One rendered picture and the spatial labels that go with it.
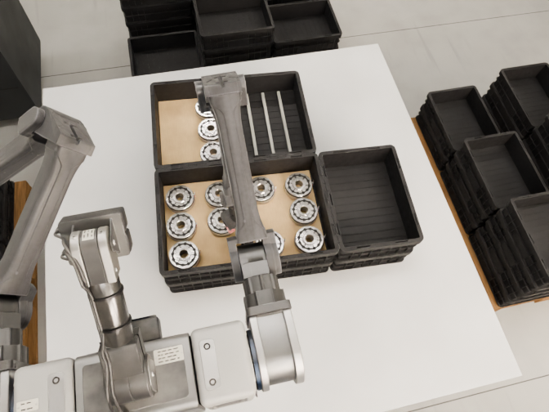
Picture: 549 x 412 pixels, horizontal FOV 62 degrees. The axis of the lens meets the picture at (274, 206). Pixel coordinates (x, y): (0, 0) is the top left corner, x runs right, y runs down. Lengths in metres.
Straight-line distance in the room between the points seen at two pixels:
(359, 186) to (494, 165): 1.04
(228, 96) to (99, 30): 2.69
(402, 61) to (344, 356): 2.28
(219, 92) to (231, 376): 0.53
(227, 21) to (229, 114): 1.88
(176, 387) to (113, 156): 1.35
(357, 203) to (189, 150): 0.68
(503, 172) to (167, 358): 2.13
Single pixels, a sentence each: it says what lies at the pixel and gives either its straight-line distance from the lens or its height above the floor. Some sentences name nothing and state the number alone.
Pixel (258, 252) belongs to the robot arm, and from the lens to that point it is 0.95.
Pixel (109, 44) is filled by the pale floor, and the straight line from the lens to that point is 3.47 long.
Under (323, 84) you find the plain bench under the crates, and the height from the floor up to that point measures 0.70.
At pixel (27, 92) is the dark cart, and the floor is 0.31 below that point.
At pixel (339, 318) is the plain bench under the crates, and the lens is 1.73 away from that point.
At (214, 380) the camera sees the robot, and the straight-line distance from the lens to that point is 0.83.
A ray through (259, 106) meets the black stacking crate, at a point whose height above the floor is 0.83.
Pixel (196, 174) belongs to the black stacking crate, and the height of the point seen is 0.89.
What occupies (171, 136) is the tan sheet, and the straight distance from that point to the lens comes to 1.88.
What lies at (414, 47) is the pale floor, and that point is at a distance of 3.57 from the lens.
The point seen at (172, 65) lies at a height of 0.27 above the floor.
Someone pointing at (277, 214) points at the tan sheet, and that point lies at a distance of 1.69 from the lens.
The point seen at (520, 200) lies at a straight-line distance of 2.34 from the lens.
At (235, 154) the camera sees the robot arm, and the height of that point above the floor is 1.57.
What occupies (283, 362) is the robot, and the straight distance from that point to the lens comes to 0.87.
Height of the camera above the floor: 2.36
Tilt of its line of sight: 64 degrees down
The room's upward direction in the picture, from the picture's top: 7 degrees clockwise
